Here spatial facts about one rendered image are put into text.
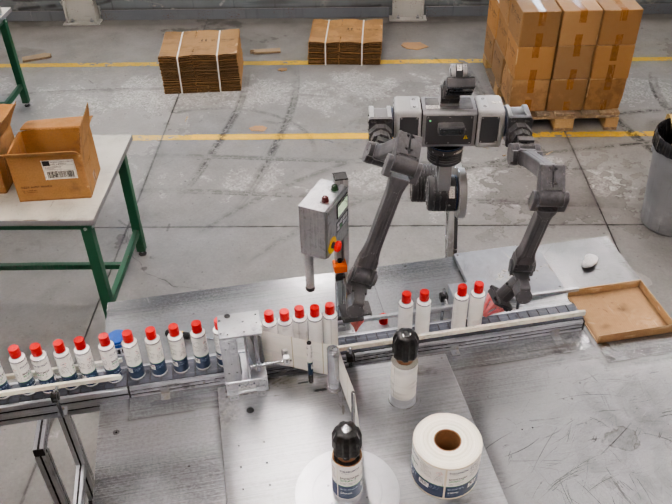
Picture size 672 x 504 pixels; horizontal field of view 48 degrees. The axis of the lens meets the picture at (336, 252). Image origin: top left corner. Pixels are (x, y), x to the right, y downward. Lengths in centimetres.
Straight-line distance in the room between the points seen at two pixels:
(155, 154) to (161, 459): 345
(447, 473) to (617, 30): 409
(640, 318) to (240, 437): 155
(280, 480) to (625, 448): 109
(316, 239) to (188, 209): 268
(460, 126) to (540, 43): 291
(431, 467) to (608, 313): 113
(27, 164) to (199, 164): 191
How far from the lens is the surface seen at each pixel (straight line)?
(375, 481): 234
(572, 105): 591
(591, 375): 281
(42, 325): 440
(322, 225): 235
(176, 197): 515
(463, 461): 224
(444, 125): 277
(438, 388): 260
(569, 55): 573
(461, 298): 268
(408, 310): 264
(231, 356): 246
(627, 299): 315
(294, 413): 252
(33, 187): 387
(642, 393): 281
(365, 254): 237
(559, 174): 239
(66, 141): 400
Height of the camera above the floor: 281
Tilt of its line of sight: 38 degrees down
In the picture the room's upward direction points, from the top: 1 degrees counter-clockwise
